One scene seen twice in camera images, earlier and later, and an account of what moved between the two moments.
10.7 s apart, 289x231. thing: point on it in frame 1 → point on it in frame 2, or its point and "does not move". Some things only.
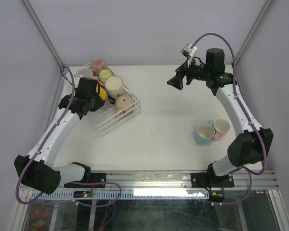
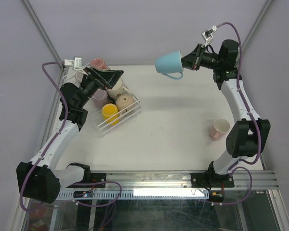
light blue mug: x=205 y=133 → x=170 y=62
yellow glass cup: x=102 y=93 → x=108 y=110
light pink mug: x=221 y=126 does not move
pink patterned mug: x=98 y=64 does not move
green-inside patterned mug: x=114 y=87 does not move
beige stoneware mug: x=124 y=104 does not move
